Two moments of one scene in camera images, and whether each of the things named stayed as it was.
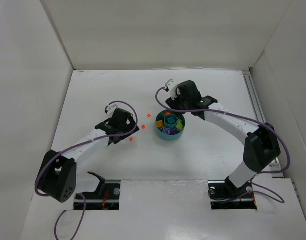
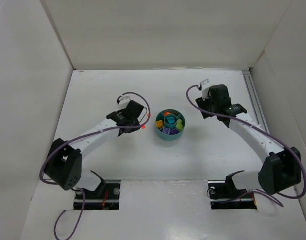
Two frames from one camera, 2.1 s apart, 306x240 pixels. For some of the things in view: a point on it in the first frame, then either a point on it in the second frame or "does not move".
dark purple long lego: [174, 131] does not move
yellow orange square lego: [159, 124] does not move
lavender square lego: [166, 131] does not move
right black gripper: [175, 101] -> [204, 110]
